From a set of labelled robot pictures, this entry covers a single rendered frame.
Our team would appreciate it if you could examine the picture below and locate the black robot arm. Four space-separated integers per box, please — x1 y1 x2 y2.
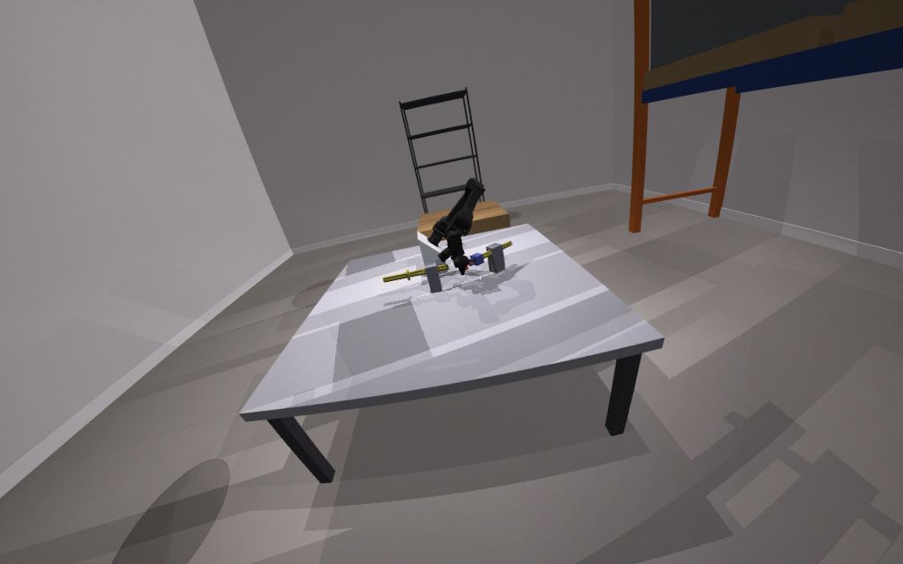
427 178 485 262

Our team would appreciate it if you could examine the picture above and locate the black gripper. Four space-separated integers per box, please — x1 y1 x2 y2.
450 244 470 275

